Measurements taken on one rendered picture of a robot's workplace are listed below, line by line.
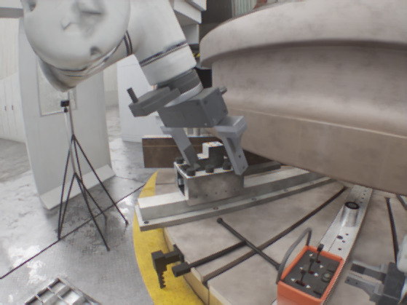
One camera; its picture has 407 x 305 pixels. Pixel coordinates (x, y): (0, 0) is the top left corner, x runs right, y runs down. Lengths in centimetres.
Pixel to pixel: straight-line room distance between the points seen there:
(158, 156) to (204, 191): 126
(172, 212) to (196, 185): 28
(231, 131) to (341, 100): 98
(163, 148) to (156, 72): 240
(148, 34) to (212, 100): 14
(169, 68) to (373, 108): 105
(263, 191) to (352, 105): 113
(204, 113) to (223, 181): 133
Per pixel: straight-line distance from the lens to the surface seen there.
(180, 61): 36
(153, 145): 275
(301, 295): 63
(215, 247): 150
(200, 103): 34
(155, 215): 170
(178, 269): 131
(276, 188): 210
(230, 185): 171
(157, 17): 36
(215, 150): 170
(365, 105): 124
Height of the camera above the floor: 128
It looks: 17 degrees down
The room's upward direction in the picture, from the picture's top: 1 degrees counter-clockwise
